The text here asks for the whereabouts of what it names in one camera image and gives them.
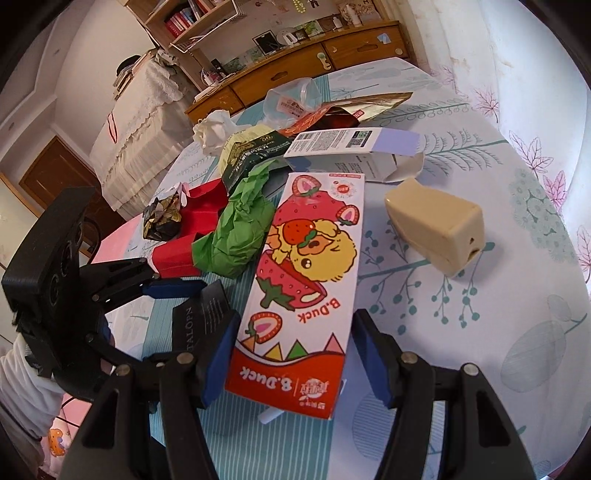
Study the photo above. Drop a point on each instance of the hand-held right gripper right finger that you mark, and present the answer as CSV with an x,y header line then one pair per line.
x,y
375,364

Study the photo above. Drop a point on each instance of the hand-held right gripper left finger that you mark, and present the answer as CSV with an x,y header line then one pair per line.
x,y
217,364

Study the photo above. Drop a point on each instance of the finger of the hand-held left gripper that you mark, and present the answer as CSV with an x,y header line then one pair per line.
x,y
117,353
173,288

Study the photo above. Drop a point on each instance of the small black box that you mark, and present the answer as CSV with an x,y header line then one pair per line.
x,y
203,309

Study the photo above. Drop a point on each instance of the strawberry cartoon print carton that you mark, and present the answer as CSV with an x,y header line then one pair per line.
x,y
304,277

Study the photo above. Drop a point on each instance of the cream and green pistachio box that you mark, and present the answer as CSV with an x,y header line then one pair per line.
x,y
251,147

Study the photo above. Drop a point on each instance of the white and purple carton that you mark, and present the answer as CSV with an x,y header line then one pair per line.
x,y
332,141

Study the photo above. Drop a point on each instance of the pink sheet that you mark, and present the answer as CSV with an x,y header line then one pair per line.
x,y
124,235

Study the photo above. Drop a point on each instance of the gold and black foil wrapper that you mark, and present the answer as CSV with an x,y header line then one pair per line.
x,y
161,217

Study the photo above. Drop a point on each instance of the red paper box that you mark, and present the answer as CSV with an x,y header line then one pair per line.
x,y
198,207

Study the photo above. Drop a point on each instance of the wooden door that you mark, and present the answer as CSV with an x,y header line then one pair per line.
x,y
55,170

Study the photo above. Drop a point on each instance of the crumpled green paper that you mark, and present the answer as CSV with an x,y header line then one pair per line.
x,y
240,221

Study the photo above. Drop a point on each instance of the pink printed clothing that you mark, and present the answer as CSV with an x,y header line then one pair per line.
x,y
57,438

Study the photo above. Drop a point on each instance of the beige plastic box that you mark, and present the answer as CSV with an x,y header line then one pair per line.
x,y
438,226

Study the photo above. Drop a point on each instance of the white crumpled packet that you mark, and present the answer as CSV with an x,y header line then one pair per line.
x,y
213,129

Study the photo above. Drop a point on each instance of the white lace furniture cover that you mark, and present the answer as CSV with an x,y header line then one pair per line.
x,y
138,120

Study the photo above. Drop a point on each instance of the clear plastic bag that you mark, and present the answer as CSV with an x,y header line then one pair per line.
x,y
291,99

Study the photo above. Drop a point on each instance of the gold and red foil pouch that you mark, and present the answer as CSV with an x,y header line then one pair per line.
x,y
355,110

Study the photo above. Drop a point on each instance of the row of red books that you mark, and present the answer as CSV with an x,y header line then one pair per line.
x,y
184,21

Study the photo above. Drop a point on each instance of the wooden bookshelf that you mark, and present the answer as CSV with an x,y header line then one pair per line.
x,y
161,9

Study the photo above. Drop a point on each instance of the wooden sideboard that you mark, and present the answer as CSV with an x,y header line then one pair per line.
x,y
351,46

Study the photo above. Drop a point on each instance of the white floral curtain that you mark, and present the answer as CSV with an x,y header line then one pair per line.
x,y
521,92

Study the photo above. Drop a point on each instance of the white bottle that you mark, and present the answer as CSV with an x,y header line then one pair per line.
x,y
353,14

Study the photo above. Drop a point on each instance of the black photo frame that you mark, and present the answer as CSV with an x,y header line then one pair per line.
x,y
266,42

